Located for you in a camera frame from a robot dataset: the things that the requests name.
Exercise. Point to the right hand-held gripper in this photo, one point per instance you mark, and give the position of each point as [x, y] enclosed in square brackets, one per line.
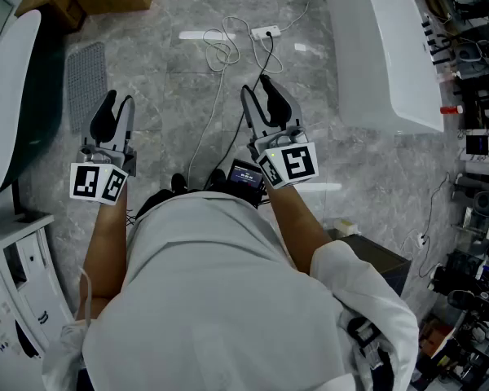
[297, 161]

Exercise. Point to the white bathtub with dark interior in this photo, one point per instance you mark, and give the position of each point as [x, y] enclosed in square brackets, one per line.
[8, 96]

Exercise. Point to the grey perforated rubber mat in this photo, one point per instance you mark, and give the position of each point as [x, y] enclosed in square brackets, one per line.
[86, 84]

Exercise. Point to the person's left forearm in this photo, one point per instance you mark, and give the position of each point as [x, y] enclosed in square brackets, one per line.
[106, 251]

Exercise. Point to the person's black trousers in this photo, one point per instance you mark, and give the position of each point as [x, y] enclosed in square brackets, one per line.
[155, 204]

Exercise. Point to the black box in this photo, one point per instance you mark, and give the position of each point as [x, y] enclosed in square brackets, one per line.
[375, 259]

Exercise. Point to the person's black shoe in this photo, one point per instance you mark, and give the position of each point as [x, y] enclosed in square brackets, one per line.
[217, 178]
[178, 182]

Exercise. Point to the pile of assorted equipment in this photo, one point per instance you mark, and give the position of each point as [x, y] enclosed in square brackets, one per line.
[477, 259]

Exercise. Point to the person's white shirt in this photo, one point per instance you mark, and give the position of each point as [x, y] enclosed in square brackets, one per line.
[212, 300]

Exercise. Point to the white power strip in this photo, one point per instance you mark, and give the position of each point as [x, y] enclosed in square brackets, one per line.
[265, 32]

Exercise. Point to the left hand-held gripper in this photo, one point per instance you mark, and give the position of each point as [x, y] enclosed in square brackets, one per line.
[83, 181]

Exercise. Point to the person's right forearm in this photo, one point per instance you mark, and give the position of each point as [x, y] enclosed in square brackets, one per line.
[293, 226]

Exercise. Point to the person's right black shoe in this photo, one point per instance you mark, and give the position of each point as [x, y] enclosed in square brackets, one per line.
[217, 178]

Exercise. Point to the white cabinet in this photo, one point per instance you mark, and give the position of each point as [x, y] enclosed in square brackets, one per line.
[20, 300]

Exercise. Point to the black device with screen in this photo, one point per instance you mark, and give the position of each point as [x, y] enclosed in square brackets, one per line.
[244, 177]

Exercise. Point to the person's left black shoe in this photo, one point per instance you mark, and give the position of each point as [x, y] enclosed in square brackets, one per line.
[178, 182]

